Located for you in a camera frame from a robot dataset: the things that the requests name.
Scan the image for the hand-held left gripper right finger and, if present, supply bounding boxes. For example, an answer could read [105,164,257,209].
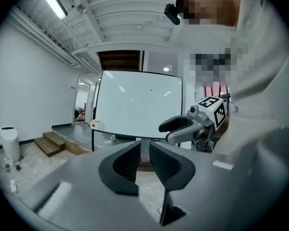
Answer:
[149,140,263,231]

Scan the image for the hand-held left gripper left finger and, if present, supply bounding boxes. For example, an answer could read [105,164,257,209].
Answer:
[16,140,164,231]

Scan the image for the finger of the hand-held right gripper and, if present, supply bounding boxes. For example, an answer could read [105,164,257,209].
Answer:
[165,121,206,145]
[158,115,196,133]

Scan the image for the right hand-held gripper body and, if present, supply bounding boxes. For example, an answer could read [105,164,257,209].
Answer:
[186,96,226,131]

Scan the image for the person's right forearm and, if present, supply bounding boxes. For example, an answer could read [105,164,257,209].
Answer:
[215,115,233,144]

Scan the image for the person's shirt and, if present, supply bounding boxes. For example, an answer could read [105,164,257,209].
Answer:
[178,0,289,161]

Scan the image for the wooden steps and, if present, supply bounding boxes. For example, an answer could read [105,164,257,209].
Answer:
[34,131,66,158]

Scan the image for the red plastic bags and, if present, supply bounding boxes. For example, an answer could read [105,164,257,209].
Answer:
[75,107,87,122]

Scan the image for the white door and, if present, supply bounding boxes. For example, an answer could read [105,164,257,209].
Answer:
[85,81,99,123]

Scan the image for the white cylindrical bin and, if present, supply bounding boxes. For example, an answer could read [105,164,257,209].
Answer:
[0,126,22,162]

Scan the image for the person's head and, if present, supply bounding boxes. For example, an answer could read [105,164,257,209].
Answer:
[175,0,244,28]

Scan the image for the long ceiling lamp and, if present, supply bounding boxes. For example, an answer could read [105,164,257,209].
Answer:
[35,0,68,20]

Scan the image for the black head camera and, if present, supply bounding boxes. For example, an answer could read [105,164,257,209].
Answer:
[164,3,182,26]

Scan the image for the white ceiling cable tray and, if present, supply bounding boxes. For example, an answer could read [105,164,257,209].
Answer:
[8,5,81,68]

